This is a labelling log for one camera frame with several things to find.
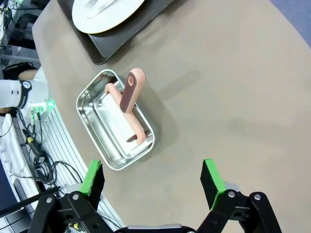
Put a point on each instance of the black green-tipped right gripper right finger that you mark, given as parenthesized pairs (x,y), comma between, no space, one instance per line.
(211,182)

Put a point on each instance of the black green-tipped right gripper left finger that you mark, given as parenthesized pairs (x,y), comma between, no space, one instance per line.
(93,184)

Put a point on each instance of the black serving tray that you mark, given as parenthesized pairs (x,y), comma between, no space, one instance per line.
(109,46)

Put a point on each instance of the white round plate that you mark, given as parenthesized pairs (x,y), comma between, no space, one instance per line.
(109,23)

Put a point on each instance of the silver knife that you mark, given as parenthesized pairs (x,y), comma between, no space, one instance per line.
(99,12)

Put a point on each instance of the silver fork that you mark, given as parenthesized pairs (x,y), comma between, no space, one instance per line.
(91,3)

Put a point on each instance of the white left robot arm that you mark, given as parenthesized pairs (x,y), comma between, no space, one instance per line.
(12,92)

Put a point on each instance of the rectangular stainless steel tray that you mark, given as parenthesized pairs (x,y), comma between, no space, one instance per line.
(90,114)

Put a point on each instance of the black thin rod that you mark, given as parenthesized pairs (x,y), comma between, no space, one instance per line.
(24,202)

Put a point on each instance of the pink lint roller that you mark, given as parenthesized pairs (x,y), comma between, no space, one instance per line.
(131,97)

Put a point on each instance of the white connector box green light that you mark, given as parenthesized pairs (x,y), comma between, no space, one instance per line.
(36,107)

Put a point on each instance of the black equipment rack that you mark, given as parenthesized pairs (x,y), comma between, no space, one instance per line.
(19,36)

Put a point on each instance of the white slatted mounting frame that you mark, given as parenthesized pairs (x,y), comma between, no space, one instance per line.
(56,136)

